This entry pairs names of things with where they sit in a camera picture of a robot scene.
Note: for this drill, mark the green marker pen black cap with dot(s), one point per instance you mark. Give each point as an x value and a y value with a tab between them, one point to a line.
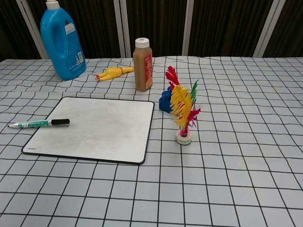
35	124

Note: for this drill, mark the blue building block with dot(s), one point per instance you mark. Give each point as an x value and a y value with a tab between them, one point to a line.
165	102

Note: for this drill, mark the colourful feather shuttlecock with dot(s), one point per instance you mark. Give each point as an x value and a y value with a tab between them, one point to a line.
181	104

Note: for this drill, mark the brown juice bottle white cap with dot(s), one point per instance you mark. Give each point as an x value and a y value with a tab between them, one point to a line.
141	71

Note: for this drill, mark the white dry-erase board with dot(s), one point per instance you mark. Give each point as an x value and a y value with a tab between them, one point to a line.
101	130

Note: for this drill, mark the yellow rubber chicken toy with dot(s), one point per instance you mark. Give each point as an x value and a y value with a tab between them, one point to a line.
113	72

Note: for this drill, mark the grid-pattern tablecloth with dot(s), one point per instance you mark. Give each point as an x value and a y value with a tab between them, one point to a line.
225	142

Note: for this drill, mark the blue detergent bottle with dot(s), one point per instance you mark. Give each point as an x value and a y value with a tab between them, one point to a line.
58	59

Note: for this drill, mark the white screen frame post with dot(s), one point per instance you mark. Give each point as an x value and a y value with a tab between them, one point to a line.
266	30
124	30
35	30
187	30

